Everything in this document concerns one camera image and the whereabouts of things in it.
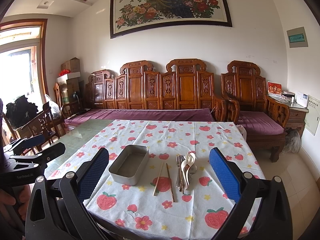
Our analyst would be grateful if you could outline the white wall cabinet door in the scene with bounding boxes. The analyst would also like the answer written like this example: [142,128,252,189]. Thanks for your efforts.
[305,95,320,135]

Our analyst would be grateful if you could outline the steel fork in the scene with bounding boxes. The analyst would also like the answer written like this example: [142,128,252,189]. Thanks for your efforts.
[178,155,184,194]

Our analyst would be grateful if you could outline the purple armchair cushion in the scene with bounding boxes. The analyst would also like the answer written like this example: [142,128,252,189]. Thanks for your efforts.
[237,111,284,136]

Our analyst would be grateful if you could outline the cream plastic spoon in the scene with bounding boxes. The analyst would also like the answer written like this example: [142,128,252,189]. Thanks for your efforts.
[181,152,196,190]

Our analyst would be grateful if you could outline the white plastic bag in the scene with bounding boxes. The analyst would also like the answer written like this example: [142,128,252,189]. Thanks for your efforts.
[45,94,61,120]

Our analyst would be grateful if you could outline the red calendar card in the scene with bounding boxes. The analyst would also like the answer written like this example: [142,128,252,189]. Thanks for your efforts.
[267,81,282,98]

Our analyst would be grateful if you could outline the strawberry flower tablecloth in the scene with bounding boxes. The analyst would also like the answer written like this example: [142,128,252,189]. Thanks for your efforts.
[46,120,264,239]

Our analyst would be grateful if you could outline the carved wooden armchair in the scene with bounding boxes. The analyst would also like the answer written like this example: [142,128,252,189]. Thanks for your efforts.
[221,60,290,163]

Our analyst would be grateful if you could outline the person's left hand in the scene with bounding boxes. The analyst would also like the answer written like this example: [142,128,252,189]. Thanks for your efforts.
[1,185,31,220]

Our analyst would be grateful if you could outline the dark wooden side chair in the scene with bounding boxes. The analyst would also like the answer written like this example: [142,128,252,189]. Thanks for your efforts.
[22,102,60,152]

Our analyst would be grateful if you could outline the carved wooden sofa bench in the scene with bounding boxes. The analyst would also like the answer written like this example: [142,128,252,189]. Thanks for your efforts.
[85,59,227,121]

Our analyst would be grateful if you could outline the grey metal rectangular tray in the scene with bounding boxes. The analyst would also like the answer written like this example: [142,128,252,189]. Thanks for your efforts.
[108,145,149,186]

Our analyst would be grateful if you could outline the wooden framed door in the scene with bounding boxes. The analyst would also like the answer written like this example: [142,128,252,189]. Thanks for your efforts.
[1,18,48,107]

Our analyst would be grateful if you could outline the black cloth pile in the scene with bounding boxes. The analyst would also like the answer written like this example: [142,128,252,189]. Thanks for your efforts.
[5,95,38,129]

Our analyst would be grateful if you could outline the clear plastic bag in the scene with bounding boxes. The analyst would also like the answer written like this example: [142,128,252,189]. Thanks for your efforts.
[283,130,301,153]

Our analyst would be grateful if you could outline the purple sofa cushion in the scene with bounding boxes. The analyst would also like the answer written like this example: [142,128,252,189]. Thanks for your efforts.
[65,108,215,127]

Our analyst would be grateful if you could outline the large steel spoon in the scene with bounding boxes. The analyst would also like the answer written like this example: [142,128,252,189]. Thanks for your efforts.
[188,165,197,180]

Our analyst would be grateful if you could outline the framed peacock painting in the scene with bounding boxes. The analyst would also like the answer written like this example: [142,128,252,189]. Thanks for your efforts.
[110,0,232,38]

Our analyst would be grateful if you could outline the white router box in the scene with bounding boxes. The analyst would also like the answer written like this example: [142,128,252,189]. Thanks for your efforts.
[295,92,309,108]

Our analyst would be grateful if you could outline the light wooden chopstick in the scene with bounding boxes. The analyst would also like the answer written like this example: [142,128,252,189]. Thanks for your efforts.
[153,162,164,196]

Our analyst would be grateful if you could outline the grey wall electrical panel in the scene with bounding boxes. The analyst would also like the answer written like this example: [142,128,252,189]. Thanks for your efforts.
[286,27,308,48]

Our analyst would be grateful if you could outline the small steel spoon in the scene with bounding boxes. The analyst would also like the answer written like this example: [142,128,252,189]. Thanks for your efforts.
[176,155,183,188]

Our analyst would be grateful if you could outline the stacked cardboard boxes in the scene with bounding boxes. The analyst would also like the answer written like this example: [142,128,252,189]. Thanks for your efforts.
[56,57,81,105]

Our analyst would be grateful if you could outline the white plastic fork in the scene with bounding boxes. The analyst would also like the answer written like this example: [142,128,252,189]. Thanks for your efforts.
[184,152,196,182]

